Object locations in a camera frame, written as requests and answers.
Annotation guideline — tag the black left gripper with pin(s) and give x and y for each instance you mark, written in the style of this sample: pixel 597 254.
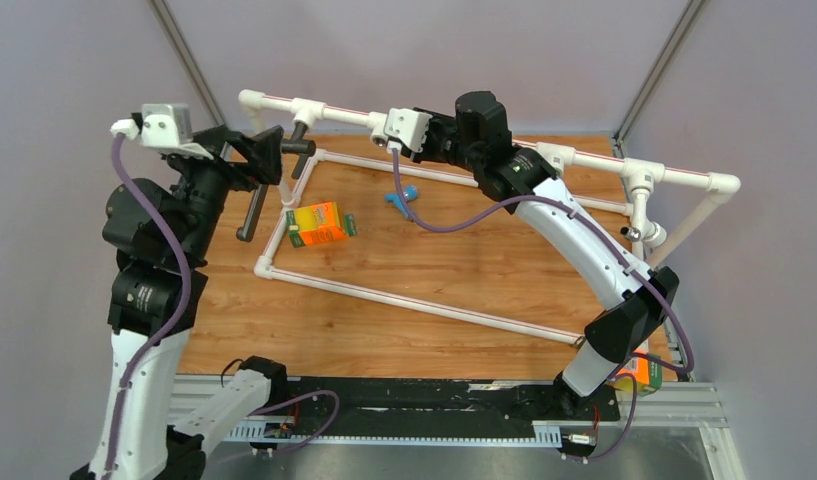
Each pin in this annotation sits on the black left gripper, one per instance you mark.
pixel 217 140

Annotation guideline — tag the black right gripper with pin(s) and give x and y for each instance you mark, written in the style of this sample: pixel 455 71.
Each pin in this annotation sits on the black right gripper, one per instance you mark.
pixel 424 156

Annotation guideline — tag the black long-handle water faucet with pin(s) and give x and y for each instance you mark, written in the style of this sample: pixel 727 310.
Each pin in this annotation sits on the black long-handle water faucet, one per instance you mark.
pixel 296 144

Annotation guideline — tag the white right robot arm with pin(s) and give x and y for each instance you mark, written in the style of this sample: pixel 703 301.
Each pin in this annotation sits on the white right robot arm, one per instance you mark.
pixel 635 298

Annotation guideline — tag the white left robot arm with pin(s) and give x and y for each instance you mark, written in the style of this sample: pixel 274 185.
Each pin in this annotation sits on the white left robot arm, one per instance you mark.
pixel 161 237

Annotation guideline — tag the orange box near right arm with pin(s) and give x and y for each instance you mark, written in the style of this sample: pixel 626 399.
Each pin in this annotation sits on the orange box near right arm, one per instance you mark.
pixel 639 375

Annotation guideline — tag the blue water faucet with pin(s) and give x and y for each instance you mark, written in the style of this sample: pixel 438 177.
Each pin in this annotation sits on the blue water faucet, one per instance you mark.
pixel 400 201

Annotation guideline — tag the white water faucet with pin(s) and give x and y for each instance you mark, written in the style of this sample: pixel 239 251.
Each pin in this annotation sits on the white water faucet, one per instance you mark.
pixel 641 229

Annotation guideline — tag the orange green carton box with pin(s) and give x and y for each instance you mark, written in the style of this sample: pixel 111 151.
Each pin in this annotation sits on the orange green carton box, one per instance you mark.
pixel 319 223

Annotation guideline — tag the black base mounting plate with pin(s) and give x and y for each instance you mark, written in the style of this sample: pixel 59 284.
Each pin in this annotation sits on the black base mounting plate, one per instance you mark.
pixel 402 408

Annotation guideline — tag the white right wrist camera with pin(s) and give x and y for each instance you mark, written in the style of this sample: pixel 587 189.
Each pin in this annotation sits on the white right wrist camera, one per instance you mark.
pixel 406 128

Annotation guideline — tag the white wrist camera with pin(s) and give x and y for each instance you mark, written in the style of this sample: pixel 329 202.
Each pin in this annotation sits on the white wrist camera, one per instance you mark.
pixel 406 128
pixel 163 127

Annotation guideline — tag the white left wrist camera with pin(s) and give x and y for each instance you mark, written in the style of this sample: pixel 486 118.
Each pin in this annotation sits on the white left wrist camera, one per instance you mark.
pixel 163 127

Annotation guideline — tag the aluminium frame rail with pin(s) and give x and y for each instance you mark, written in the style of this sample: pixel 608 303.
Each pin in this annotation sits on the aluminium frame rail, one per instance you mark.
pixel 686 405

